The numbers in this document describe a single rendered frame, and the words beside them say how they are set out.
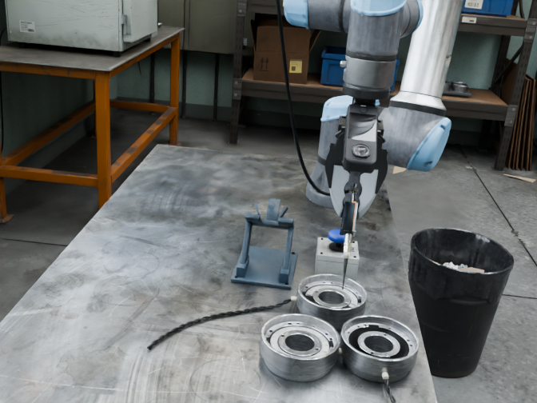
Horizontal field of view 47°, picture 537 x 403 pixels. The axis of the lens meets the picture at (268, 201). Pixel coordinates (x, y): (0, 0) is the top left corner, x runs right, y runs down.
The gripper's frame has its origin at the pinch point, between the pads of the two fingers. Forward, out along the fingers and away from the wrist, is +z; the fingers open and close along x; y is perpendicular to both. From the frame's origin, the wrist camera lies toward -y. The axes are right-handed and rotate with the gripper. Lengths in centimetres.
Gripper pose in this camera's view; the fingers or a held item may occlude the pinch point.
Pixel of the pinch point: (349, 212)
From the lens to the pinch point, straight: 100.7
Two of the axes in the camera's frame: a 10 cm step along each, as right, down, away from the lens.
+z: -0.8, 9.2, 3.8
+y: 1.3, -3.7, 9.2
